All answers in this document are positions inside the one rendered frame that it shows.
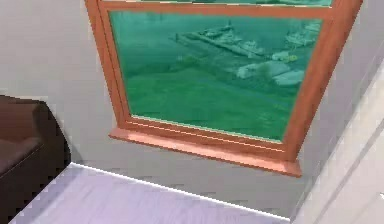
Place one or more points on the white room door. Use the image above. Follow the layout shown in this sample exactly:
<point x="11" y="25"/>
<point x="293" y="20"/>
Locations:
<point x="350" y="166"/>

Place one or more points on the dark brown sofa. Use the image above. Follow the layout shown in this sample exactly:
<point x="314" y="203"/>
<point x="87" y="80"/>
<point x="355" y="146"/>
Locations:
<point x="23" y="150"/>

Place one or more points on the orange framed window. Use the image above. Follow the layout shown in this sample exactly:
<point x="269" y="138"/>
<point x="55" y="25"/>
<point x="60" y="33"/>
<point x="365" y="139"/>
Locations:
<point x="213" y="83"/>

